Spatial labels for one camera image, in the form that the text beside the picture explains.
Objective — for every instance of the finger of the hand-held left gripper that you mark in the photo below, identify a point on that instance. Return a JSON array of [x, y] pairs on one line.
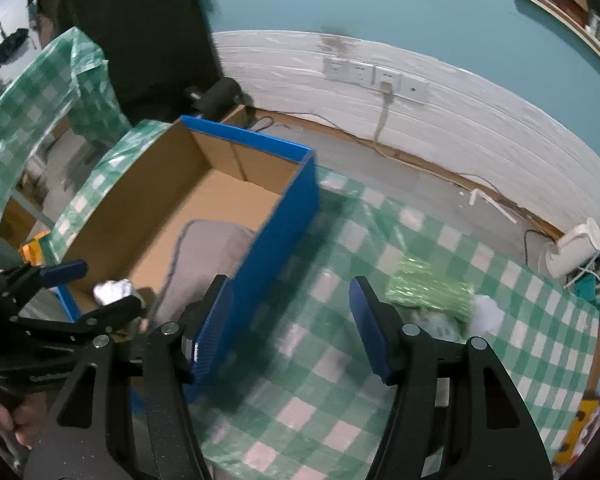
[[62, 271], [105, 312]]

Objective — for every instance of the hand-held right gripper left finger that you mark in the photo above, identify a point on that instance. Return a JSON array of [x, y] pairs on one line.
[[209, 332]]

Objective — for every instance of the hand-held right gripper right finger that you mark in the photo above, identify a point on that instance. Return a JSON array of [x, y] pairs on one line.
[[371, 332]]

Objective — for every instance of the green sparkly cloth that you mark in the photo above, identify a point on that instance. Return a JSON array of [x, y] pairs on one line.
[[425, 287]]

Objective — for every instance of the blue cardboard box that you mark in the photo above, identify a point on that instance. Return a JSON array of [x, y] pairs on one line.
[[280, 240]]

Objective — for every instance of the person's left hand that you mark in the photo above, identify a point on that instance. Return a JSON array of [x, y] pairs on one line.
[[5, 417]]

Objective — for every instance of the orange box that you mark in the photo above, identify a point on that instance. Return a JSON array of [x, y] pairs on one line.
[[34, 250]]

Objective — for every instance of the white fluffy cloth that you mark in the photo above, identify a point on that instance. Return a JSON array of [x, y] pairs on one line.
[[487, 312]]

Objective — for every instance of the green checkered tablecloth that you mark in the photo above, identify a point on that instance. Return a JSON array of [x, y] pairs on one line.
[[480, 385], [40, 85]]

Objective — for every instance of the white trim strip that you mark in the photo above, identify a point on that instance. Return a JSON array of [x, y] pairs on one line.
[[492, 204]]

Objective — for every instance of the white appliance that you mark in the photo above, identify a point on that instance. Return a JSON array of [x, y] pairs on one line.
[[575, 250]]

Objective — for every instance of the yellow printed bag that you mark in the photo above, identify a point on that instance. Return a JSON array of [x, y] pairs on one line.
[[580, 430]]

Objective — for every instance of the black umbrella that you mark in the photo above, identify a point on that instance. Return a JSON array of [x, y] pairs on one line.
[[10, 46]]

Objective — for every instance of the black cylinder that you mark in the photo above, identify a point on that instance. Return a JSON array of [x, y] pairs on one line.
[[220, 95]]

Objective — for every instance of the white wall socket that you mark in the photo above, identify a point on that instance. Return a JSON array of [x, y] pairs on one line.
[[386, 76], [335, 69], [414, 89], [360, 72]]

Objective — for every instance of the wooden wall shelf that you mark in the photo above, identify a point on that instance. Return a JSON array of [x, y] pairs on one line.
[[555, 12]]

